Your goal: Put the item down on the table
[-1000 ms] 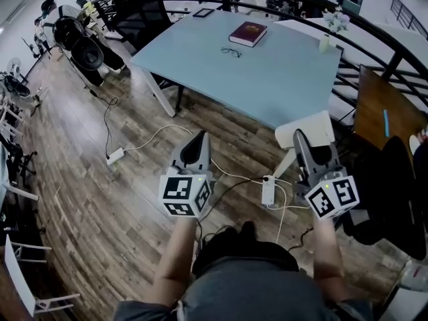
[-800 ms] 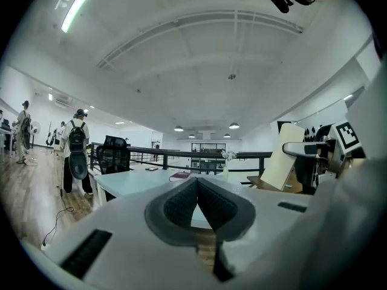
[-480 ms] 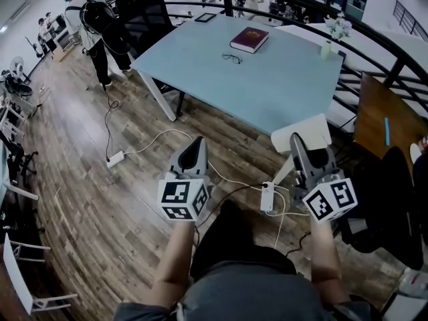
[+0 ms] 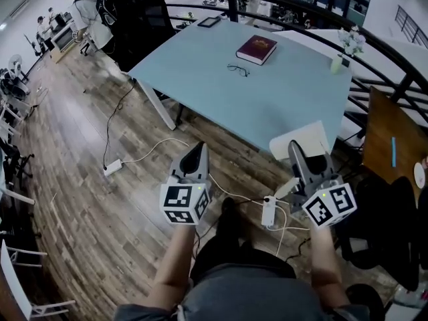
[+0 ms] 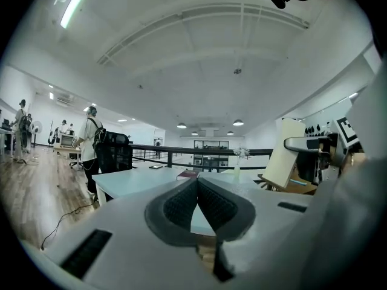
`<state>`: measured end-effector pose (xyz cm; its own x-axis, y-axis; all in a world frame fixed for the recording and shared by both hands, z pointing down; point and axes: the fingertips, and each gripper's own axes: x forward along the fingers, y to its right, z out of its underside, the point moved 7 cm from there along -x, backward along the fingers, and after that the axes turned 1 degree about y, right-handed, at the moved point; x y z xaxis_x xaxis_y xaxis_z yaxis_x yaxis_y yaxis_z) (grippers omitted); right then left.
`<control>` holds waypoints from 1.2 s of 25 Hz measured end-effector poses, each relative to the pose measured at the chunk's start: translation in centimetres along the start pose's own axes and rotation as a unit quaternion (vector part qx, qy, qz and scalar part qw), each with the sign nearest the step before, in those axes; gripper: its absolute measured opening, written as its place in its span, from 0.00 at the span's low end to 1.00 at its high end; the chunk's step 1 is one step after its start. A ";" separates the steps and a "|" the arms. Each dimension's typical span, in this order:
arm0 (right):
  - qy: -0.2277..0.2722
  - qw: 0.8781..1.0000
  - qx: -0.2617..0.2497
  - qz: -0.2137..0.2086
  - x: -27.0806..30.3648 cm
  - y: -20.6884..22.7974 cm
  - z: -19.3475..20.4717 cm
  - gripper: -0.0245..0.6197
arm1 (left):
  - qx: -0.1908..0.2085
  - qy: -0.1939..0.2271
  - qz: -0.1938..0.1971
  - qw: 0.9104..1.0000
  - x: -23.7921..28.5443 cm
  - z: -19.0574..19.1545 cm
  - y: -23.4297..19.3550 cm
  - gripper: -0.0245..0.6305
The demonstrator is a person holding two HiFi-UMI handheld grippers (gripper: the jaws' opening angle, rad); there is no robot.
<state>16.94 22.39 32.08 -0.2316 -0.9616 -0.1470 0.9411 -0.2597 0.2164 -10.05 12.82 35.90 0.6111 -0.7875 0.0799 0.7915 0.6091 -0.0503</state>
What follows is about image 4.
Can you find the white power strip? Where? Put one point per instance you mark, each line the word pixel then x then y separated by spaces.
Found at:
pixel 112 168
pixel 269 212

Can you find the black office chair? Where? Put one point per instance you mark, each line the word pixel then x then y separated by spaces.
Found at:
pixel 391 232
pixel 143 28

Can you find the black curved railing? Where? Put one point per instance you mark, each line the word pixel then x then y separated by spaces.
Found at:
pixel 368 35

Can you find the light blue table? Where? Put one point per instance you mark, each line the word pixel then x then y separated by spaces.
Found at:
pixel 234 109

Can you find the person's right forearm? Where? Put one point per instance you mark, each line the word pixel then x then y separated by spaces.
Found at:
pixel 326 266

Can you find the white plate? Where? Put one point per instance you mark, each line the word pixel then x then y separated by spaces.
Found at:
pixel 419 174

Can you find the white table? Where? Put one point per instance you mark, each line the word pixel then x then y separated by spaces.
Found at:
pixel 378 55

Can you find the white fan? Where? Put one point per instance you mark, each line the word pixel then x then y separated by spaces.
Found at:
pixel 15 63

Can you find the person's grey shirt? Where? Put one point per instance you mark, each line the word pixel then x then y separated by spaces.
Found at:
pixel 247 296

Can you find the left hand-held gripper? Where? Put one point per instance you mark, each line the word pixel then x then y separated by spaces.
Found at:
pixel 184 199

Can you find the white oven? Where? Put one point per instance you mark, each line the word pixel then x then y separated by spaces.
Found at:
pixel 63 38

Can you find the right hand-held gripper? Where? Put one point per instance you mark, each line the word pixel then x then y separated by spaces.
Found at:
pixel 329 206

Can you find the person's left forearm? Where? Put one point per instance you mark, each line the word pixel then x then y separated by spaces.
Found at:
pixel 175 263

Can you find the white chair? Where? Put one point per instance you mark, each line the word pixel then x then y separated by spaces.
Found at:
pixel 16 286

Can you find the person's black trousers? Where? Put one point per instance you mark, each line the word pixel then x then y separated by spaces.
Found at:
pixel 234 246

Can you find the person's black shoe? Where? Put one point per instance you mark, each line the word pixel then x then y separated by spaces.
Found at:
pixel 229 207

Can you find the black framed tablet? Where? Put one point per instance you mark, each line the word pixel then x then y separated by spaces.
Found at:
pixel 209 22

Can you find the white item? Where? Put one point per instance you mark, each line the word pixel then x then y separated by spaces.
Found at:
pixel 282 144

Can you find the brown wooden table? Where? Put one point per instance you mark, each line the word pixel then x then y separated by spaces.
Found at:
pixel 388 129

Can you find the blue pen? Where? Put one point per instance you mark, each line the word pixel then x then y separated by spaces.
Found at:
pixel 394 152

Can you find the black eyeglasses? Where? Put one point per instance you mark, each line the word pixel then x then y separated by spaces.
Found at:
pixel 238 70

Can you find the vase with pale flowers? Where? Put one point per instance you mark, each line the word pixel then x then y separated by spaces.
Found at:
pixel 347 45

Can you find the dark red book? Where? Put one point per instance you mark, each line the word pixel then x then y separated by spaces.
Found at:
pixel 257 49

